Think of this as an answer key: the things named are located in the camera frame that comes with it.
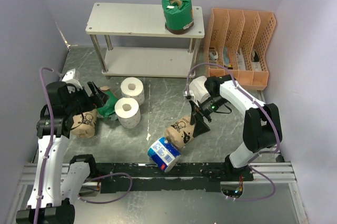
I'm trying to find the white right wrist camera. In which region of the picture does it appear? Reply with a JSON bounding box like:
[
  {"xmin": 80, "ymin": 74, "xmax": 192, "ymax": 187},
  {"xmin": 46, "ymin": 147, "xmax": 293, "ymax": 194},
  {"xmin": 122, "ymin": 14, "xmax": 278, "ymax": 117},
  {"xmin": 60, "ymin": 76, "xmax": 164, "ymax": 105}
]
[{"xmin": 183, "ymin": 90, "xmax": 198, "ymax": 105}]

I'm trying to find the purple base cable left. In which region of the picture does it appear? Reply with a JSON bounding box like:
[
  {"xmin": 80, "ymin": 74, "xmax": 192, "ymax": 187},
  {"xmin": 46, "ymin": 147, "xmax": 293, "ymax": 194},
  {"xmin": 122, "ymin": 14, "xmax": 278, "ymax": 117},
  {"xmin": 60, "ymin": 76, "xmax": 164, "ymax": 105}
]
[{"xmin": 77, "ymin": 172, "xmax": 133, "ymax": 204}]

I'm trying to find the blue wrapped paper roll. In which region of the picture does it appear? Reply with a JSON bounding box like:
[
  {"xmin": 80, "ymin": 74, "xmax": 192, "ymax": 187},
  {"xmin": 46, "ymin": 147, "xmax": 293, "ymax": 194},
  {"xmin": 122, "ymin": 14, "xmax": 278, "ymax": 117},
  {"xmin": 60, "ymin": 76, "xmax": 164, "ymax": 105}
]
[{"xmin": 147, "ymin": 137, "xmax": 181, "ymax": 172}]

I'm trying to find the white floral roll front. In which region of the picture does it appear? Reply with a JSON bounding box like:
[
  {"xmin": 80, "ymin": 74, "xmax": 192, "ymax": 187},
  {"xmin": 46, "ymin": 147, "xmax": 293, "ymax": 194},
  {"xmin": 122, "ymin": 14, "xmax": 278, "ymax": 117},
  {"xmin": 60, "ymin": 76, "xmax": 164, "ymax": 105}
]
[{"xmin": 115, "ymin": 98, "xmax": 141, "ymax": 129}]

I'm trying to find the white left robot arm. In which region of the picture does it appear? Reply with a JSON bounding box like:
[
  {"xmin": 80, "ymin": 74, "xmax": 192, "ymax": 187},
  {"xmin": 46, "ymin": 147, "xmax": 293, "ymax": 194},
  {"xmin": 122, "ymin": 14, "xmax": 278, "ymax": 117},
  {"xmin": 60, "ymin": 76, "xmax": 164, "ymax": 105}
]
[{"xmin": 16, "ymin": 82, "xmax": 109, "ymax": 223}]

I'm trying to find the green paper roll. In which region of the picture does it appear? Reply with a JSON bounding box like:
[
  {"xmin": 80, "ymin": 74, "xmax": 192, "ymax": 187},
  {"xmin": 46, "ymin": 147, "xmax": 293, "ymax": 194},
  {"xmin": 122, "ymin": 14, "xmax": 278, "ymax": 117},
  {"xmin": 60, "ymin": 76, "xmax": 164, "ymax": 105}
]
[{"xmin": 162, "ymin": 0, "xmax": 194, "ymax": 35}]

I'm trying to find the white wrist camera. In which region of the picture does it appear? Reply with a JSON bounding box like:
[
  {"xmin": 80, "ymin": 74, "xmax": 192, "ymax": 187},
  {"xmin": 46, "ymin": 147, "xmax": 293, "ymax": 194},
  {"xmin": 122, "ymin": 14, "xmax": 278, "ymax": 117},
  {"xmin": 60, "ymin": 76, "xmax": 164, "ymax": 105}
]
[
  {"xmin": 183, "ymin": 90, "xmax": 198, "ymax": 105},
  {"xmin": 61, "ymin": 68, "xmax": 82, "ymax": 93}
]

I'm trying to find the green torn wrapped roll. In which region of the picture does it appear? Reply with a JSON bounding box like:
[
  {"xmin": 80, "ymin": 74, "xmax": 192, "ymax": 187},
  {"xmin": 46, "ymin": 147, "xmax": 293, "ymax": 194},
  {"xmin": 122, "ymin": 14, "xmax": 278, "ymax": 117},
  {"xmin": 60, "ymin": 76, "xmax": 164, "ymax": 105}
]
[{"xmin": 97, "ymin": 86, "xmax": 118, "ymax": 121}]

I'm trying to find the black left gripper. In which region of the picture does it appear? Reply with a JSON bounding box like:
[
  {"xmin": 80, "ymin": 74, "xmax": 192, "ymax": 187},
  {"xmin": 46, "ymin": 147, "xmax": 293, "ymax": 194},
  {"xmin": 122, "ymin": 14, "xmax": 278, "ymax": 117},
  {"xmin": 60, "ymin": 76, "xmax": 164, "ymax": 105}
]
[{"xmin": 65, "ymin": 80, "xmax": 109, "ymax": 116}]

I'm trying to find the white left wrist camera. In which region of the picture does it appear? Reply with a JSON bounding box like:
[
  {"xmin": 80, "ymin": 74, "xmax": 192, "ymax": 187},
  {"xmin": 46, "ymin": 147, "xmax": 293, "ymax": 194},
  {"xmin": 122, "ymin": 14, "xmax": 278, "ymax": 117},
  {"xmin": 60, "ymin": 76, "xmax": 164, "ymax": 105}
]
[{"xmin": 61, "ymin": 68, "xmax": 82, "ymax": 93}]

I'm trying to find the brown cartoon paper roll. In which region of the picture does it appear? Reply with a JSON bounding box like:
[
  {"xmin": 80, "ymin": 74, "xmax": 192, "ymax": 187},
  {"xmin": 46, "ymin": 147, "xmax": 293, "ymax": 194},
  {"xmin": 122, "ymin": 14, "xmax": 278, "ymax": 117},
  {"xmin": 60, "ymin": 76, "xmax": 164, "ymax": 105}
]
[{"xmin": 164, "ymin": 116, "xmax": 195, "ymax": 149}]

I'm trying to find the orange plastic file organizer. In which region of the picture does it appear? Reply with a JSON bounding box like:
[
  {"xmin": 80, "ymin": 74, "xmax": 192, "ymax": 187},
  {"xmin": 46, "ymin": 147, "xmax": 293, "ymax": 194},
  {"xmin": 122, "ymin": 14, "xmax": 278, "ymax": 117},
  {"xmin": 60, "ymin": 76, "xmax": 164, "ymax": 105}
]
[{"xmin": 203, "ymin": 8, "xmax": 276, "ymax": 90}]

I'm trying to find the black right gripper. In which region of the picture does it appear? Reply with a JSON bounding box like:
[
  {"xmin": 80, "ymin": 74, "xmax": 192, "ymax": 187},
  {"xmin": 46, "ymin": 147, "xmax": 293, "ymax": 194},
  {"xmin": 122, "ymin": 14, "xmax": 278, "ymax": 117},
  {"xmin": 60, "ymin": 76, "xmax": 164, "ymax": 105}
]
[{"xmin": 189, "ymin": 95, "xmax": 227, "ymax": 137}]

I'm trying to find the brown wrapped roll left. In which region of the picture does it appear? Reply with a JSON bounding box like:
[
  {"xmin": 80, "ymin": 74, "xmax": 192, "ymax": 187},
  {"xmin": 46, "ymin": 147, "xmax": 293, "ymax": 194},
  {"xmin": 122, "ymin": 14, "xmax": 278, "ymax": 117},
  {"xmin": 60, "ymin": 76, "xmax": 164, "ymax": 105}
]
[{"xmin": 71, "ymin": 109, "xmax": 97, "ymax": 138}]

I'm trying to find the grey two-tier shelf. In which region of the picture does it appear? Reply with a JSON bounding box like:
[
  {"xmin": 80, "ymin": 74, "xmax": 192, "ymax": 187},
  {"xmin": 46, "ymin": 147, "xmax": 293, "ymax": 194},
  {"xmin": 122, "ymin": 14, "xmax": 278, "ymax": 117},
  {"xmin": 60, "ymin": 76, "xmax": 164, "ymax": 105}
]
[{"xmin": 85, "ymin": 3, "xmax": 205, "ymax": 78}]

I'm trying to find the white unwrapped loose-end roll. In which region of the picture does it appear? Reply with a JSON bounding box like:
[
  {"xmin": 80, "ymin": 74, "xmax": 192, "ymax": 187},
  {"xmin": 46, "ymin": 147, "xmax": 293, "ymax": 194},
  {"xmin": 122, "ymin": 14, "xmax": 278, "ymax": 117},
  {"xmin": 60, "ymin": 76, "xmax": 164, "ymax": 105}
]
[{"xmin": 189, "ymin": 76, "xmax": 210, "ymax": 103}]

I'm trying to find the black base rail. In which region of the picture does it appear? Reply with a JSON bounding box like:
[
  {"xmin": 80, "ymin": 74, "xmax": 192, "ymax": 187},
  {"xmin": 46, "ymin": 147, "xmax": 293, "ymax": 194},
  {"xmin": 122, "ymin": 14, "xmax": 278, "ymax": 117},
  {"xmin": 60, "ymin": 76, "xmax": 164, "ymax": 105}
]
[{"xmin": 89, "ymin": 162, "xmax": 253, "ymax": 194}]

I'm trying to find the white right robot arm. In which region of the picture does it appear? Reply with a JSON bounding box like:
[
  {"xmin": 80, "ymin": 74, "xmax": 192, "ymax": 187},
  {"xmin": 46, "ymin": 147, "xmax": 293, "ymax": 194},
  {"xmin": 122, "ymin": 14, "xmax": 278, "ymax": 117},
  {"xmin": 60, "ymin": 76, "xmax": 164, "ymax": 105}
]
[{"xmin": 186, "ymin": 75, "xmax": 282, "ymax": 181}]

